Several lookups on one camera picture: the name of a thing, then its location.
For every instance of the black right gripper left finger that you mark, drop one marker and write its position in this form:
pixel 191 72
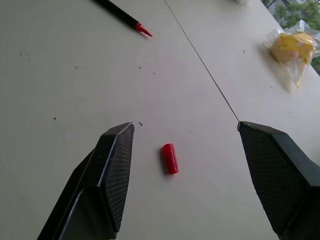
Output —
pixel 100 180

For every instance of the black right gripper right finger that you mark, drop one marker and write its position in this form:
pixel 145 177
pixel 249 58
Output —
pixel 280 175

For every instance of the red pen cap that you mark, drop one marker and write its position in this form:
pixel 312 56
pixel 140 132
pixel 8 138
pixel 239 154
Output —
pixel 170 159

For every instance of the black pen with red tip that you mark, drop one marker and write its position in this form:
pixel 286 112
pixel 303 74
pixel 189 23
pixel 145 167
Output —
pixel 126 17

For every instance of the clear bag with yellow contents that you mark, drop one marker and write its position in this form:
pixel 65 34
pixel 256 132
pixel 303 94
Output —
pixel 292 47

